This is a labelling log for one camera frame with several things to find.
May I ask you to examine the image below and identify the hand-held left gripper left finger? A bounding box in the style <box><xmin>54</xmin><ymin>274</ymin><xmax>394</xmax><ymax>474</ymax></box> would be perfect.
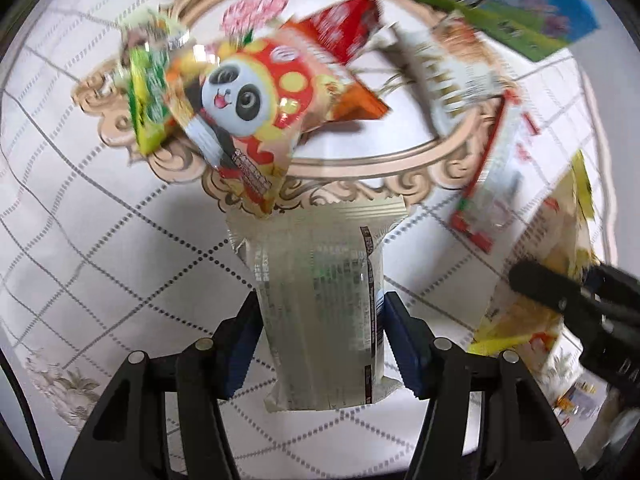
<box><xmin>62</xmin><ymin>290</ymin><xmax>266</xmax><ymax>480</ymax></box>

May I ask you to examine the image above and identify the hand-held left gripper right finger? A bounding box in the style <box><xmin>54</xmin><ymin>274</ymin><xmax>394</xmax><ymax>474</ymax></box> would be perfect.
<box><xmin>382</xmin><ymin>291</ymin><xmax>583</xmax><ymax>480</ymax></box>

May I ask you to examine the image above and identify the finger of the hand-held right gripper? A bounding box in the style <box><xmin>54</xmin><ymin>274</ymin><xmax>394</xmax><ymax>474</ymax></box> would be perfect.
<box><xmin>507</xmin><ymin>259</ymin><xmax>593</xmax><ymax>313</ymax></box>
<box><xmin>587</xmin><ymin>262</ymin><xmax>640</xmax><ymax>311</ymax></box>

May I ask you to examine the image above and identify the yellow clear-window snack packet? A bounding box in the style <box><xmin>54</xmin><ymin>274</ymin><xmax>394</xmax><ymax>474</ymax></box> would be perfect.
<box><xmin>467</xmin><ymin>150</ymin><xmax>608</xmax><ymax>376</ymax></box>

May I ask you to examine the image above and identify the silver white snack packet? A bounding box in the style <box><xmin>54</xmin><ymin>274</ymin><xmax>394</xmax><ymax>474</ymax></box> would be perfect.
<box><xmin>225</xmin><ymin>196</ymin><xmax>408</xmax><ymax>413</ymax></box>

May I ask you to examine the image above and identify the red and white snack packet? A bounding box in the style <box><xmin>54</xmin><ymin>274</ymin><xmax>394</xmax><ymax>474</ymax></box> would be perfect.
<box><xmin>447</xmin><ymin>87</ymin><xmax>543</xmax><ymax>253</ymax></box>

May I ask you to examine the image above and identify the white food-picture snack packet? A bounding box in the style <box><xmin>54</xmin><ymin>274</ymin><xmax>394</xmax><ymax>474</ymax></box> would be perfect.
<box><xmin>390</xmin><ymin>10</ymin><xmax>506</xmax><ymax>136</ymax></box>

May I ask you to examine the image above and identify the green snack packet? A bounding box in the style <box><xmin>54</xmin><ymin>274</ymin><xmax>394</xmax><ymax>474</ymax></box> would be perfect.
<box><xmin>117</xmin><ymin>7</ymin><xmax>191</xmax><ymax>156</ymax></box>

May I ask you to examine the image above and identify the white colourful small packet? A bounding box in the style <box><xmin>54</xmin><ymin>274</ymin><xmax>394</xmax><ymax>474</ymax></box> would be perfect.
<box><xmin>542</xmin><ymin>345</ymin><xmax>608</xmax><ymax>428</ymax></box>

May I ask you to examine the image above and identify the green blue printed poster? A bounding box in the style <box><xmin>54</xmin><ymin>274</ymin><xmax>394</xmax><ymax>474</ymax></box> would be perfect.
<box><xmin>187</xmin><ymin>0</ymin><xmax>601</xmax><ymax>63</ymax></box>

